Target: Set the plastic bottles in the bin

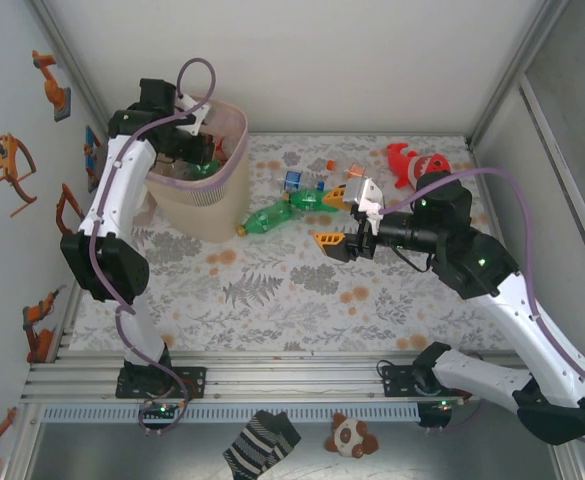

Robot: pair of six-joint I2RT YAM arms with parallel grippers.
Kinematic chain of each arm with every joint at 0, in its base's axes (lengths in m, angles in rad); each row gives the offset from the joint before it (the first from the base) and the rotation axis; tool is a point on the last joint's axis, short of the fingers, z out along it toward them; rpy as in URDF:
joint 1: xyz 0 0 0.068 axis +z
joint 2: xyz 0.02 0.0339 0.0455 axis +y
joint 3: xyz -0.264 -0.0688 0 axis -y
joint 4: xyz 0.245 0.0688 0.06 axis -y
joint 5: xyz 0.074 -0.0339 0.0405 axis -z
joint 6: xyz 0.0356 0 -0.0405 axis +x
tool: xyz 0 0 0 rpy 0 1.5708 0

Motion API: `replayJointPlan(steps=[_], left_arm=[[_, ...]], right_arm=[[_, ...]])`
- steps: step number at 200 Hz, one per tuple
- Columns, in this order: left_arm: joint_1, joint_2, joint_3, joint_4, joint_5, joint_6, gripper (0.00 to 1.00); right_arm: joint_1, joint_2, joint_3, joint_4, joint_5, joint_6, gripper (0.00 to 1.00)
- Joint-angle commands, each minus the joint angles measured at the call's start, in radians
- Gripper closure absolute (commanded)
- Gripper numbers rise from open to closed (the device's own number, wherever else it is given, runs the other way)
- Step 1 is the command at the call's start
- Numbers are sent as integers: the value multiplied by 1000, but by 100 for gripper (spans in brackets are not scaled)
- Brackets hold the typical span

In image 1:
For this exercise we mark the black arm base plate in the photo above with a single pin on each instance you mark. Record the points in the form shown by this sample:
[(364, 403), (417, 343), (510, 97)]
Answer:
[(394, 380), (194, 380)]

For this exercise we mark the blue orange wall sticker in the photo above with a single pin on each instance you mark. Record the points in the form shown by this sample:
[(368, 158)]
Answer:
[(91, 150)]

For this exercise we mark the clear bottle red label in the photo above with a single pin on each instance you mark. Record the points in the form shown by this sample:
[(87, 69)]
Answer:
[(220, 146)]

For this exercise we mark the clear bottle orange label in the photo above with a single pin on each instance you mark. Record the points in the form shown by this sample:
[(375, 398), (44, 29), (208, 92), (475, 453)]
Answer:
[(354, 172)]

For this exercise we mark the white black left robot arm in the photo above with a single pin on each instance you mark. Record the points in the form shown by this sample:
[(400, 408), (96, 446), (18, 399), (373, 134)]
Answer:
[(122, 190)]

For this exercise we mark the red shark plush toy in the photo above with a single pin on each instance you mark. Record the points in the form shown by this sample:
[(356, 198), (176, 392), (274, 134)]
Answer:
[(402, 160)]

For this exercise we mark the brown white panda plush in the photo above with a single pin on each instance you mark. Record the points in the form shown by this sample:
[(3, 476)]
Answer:
[(347, 437)]

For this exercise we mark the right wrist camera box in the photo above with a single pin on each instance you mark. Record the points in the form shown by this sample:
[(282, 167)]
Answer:
[(362, 195)]

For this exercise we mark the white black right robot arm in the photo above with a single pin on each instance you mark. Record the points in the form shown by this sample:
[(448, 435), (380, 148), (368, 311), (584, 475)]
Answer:
[(522, 325)]

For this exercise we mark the aluminium enclosure frame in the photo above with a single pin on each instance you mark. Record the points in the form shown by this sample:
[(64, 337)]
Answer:
[(297, 380)]

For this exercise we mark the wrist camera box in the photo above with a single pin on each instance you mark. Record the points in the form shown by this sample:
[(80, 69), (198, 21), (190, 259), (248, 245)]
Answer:
[(362, 195), (192, 117)]

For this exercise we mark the green soda bottle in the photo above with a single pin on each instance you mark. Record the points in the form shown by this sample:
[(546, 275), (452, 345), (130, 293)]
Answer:
[(209, 170), (307, 199), (267, 220)]

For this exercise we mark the black white striped sock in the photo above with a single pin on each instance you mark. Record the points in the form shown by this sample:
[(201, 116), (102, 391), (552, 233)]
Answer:
[(259, 445)]

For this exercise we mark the beige ribbed bin pink liner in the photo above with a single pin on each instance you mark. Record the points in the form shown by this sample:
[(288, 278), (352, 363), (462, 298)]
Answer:
[(212, 210)]

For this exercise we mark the small controller circuit board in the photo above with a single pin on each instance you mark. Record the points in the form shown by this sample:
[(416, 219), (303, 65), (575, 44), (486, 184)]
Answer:
[(161, 410), (444, 403)]

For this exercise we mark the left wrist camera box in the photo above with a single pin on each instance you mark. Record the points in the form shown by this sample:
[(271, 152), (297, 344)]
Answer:
[(192, 117)]

